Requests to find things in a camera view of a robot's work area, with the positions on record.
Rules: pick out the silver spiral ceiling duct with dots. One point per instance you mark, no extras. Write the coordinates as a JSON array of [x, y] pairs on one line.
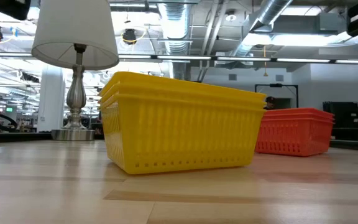
[[175, 31]]

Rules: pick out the orange plastic slotted basket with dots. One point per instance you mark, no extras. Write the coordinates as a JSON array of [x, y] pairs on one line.
[[297, 110], [294, 140], [297, 115]]

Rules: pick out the black machine stand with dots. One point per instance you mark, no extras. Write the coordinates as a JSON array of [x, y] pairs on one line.
[[346, 119]]

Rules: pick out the table lamp with white shade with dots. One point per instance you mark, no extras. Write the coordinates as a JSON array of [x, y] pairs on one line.
[[75, 31]]

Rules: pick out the slanted silver ceiling duct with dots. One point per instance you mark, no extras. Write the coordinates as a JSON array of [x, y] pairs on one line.
[[269, 12]]

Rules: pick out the white building column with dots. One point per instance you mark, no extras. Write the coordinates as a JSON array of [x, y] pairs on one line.
[[51, 99]]

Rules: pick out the person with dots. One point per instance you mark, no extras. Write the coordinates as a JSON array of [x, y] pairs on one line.
[[270, 102]]

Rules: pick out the yellow plastic slotted basket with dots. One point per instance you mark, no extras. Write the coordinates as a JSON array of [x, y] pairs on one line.
[[182, 94], [182, 85], [182, 140]]

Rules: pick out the black gantry frame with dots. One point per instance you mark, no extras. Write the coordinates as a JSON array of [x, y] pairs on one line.
[[277, 85]]

